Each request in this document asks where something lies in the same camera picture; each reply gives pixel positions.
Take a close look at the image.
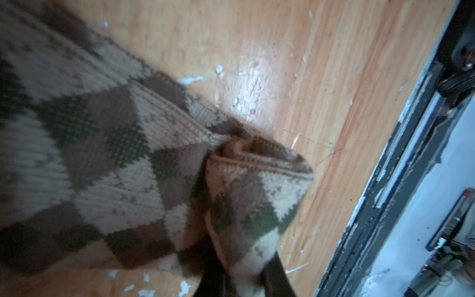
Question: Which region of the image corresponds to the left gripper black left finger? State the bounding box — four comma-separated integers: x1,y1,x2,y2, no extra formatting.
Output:
193,253,238,297

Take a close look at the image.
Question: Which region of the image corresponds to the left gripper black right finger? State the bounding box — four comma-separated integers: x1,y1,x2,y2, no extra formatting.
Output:
262,252,296,297

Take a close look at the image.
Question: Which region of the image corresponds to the brown argyle sock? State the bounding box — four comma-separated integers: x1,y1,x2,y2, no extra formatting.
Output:
1,1,314,297

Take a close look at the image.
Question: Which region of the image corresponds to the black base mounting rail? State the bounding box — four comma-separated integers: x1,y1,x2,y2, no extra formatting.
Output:
315,1,475,297

